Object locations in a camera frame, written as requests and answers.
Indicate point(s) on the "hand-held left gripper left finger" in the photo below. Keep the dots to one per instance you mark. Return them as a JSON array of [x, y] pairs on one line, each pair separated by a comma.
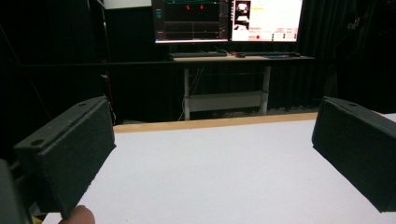
[[67, 155]]

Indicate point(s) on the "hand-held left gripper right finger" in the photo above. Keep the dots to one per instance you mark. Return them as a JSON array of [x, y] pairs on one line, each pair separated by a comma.
[[358, 146]]

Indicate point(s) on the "black curtain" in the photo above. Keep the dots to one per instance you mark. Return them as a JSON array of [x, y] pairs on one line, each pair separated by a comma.
[[345, 53]]

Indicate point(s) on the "black metal stand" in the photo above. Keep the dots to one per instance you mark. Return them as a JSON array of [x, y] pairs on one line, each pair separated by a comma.
[[102, 56]]

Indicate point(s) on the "wooden desk with white legs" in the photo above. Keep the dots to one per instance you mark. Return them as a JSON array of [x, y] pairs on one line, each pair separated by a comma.
[[227, 81]]

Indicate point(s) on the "black computer mouse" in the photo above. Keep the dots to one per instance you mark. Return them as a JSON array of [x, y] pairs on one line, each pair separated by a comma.
[[240, 55]]

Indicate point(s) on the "black keyboard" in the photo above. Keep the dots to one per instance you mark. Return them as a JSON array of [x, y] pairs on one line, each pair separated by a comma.
[[198, 54]]

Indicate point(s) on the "large computer monitor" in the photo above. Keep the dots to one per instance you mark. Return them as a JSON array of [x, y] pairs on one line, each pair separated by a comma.
[[227, 20]]

